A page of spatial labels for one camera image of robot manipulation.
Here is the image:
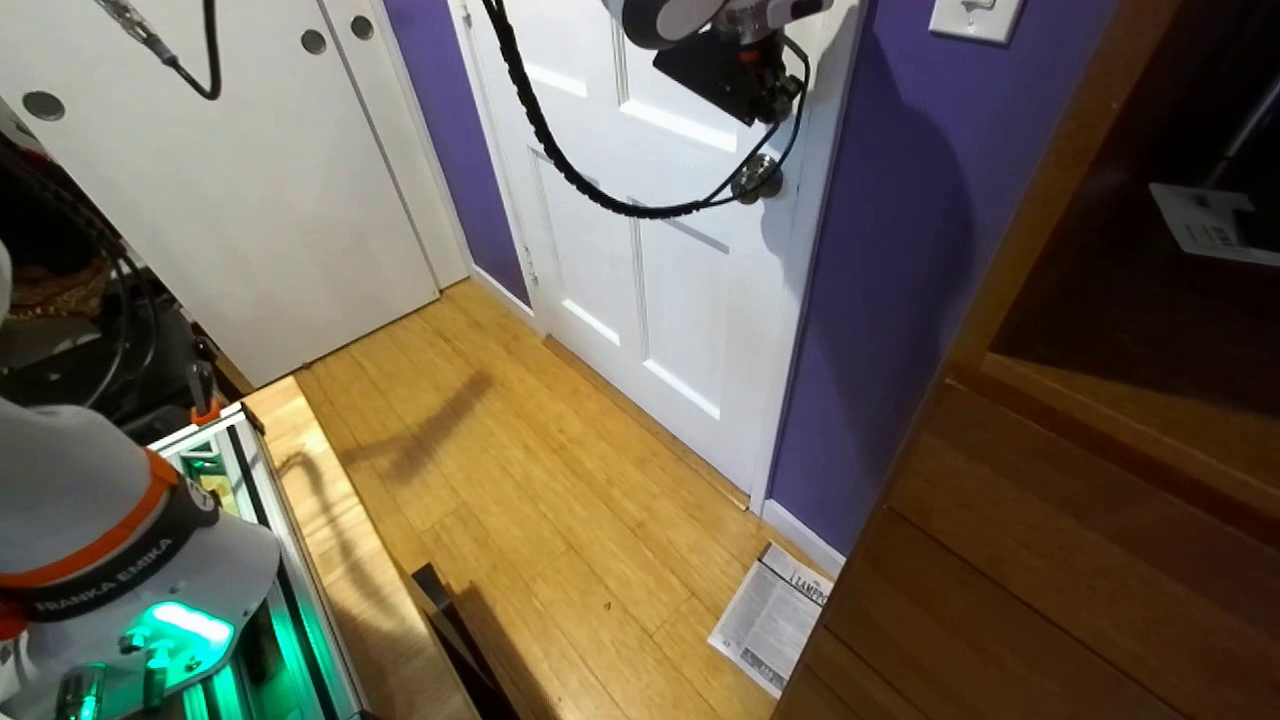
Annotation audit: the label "silver door knob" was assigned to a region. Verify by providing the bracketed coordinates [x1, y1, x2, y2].
[730, 154, 786, 206]

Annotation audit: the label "white panel door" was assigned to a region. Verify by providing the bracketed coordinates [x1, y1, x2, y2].
[448, 0, 863, 513]

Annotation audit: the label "white printed paper sheet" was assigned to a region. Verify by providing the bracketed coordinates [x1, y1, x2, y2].
[1148, 182, 1280, 268]

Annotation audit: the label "newspaper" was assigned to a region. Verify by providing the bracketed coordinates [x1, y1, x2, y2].
[707, 542, 834, 699]

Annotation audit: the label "white closet folding doors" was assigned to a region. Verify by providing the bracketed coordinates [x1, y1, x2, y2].
[0, 0, 473, 389]

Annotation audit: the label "black flat board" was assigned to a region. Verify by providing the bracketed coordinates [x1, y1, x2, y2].
[408, 562, 523, 720]

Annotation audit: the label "clamp with orange grip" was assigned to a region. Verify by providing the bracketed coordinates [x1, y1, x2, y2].
[188, 358, 223, 427]

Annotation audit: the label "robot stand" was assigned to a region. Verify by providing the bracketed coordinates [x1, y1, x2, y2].
[130, 375, 483, 720]

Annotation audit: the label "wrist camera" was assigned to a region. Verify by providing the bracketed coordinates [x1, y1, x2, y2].
[653, 30, 773, 127]

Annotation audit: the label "white light switch plate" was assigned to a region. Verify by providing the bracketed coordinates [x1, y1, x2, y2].
[928, 0, 1027, 47]

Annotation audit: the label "black cable with silver plug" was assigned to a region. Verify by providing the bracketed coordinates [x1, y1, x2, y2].
[94, 0, 224, 102]

